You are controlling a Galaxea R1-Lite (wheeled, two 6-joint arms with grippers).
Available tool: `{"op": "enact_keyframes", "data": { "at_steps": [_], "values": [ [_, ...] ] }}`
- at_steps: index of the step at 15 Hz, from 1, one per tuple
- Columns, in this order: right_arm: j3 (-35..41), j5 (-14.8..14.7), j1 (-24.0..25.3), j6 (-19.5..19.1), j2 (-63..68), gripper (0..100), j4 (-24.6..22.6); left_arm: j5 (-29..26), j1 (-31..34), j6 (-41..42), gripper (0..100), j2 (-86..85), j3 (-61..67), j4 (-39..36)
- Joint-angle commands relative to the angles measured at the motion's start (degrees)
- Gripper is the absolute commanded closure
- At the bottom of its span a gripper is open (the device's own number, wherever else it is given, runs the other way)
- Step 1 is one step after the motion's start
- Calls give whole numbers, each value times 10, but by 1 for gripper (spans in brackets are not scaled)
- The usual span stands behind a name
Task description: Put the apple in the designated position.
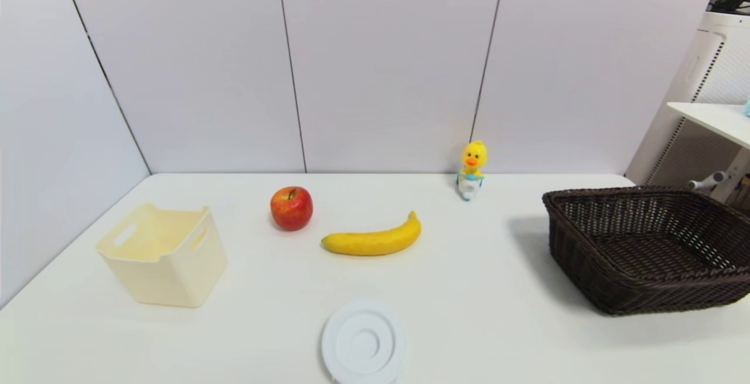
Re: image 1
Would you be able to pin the red apple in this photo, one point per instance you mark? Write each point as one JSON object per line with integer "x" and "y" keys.
{"x": 291, "y": 211}

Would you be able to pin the cream plastic storage bin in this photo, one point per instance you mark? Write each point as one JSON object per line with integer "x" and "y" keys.
{"x": 170, "y": 278}

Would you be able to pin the yellow banana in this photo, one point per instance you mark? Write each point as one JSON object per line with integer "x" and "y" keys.
{"x": 369, "y": 243}

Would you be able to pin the yellow duck toy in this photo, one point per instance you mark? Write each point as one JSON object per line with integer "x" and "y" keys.
{"x": 473, "y": 155}

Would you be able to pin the white round plate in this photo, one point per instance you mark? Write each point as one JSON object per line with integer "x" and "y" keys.
{"x": 363, "y": 343}

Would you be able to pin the dark brown wicker basket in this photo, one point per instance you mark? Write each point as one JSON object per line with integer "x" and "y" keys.
{"x": 586, "y": 267}

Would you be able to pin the white side table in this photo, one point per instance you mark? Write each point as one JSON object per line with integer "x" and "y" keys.
{"x": 715, "y": 117}

